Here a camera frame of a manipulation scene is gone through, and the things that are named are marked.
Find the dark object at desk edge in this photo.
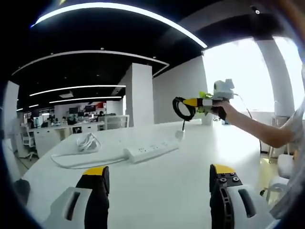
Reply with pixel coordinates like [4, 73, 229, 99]
[13, 178, 31, 206]

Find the white office chair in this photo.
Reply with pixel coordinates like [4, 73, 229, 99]
[268, 153, 297, 200]
[20, 132, 39, 162]

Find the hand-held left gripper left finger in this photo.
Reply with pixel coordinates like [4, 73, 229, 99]
[44, 166, 110, 229]

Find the white power strip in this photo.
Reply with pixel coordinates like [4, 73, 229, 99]
[123, 140, 180, 164]

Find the grey desk partition panel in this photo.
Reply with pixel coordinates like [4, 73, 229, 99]
[103, 114, 131, 131]

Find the green leafy plant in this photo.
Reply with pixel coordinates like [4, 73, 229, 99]
[199, 91, 215, 115]

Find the black charger cable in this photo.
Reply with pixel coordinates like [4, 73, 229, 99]
[172, 96, 197, 131]

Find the white desk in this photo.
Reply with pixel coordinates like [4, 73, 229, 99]
[21, 118, 282, 229]

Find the white power strip cable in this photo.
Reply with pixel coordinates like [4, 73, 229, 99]
[50, 152, 131, 170]

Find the white plant pot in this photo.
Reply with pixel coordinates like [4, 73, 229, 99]
[202, 113, 214, 125]

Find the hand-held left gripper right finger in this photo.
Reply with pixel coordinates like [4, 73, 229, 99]
[209, 164, 278, 229]

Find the bundled white cable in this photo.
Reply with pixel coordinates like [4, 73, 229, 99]
[76, 132, 102, 152]

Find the curved ceiling light strip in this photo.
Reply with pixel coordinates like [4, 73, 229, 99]
[30, 1, 208, 49]

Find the person's right hand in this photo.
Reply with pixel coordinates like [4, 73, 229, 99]
[214, 100, 235, 120]

